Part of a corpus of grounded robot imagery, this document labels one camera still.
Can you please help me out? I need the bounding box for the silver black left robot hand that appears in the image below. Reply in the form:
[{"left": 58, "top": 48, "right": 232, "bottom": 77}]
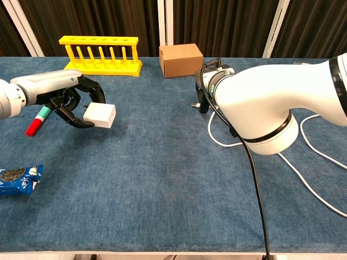
[{"left": 10, "top": 69, "right": 106, "bottom": 129}]

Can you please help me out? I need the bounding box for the white usb cable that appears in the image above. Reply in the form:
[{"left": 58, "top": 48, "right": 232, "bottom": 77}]
[{"left": 191, "top": 102, "right": 347, "bottom": 218}]

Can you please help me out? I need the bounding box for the blue cookie packet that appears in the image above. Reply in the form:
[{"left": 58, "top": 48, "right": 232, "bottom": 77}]
[{"left": 0, "top": 164, "right": 44, "bottom": 198}]

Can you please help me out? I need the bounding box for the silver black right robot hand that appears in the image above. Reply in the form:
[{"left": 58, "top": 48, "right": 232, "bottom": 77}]
[{"left": 194, "top": 80, "right": 211, "bottom": 114}]

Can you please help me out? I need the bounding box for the white charger block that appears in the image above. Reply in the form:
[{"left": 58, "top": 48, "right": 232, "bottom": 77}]
[{"left": 82, "top": 102, "right": 117, "bottom": 129}]

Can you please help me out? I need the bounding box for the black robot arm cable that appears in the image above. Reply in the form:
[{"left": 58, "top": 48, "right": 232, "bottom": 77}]
[{"left": 199, "top": 57, "right": 273, "bottom": 260}]

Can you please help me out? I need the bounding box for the slanted white frame post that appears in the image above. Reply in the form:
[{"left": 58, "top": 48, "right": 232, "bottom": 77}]
[
  {"left": 262, "top": 0, "right": 291, "bottom": 59},
  {"left": 0, "top": 0, "right": 46, "bottom": 57}
]

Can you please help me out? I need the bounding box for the dark brown curtain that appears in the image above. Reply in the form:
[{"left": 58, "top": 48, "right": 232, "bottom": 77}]
[{"left": 0, "top": 0, "right": 347, "bottom": 59}]

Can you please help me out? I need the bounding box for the upright white frame post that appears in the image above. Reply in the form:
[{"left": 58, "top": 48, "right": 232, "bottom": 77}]
[{"left": 157, "top": 0, "right": 175, "bottom": 56}]

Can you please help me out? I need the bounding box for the yellow test tube rack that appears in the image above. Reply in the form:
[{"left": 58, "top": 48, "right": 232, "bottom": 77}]
[{"left": 59, "top": 35, "right": 143, "bottom": 77}]

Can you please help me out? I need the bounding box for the green marker with red cap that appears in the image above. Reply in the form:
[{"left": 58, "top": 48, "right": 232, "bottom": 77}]
[{"left": 25, "top": 105, "right": 53, "bottom": 137}]

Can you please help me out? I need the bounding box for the brown cardboard box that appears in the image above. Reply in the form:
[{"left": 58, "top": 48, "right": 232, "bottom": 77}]
[{"left": 158, "top": 43, "right": 204, "bottom": 79}]

